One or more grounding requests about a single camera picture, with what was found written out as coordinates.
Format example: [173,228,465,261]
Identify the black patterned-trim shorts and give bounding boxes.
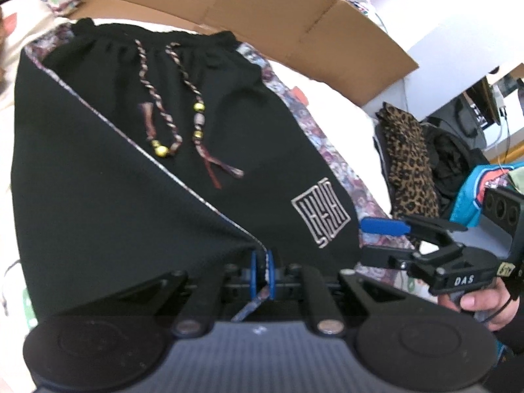
[9,18,415,324]

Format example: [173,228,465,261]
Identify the person's right hand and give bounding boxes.
[438,278,519,332]

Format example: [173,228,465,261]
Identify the teal printed garment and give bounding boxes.
[449,163,521,227]

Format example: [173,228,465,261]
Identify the leopard print garment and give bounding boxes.
[377,102,440,217]

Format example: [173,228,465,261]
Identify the black garment pile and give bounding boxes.
[421,122,489,219]

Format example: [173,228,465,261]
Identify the white printed bed sheet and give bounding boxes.
[0,0,390,336]

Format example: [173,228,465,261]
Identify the flattened cardboard box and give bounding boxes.
[80,0,418,105]

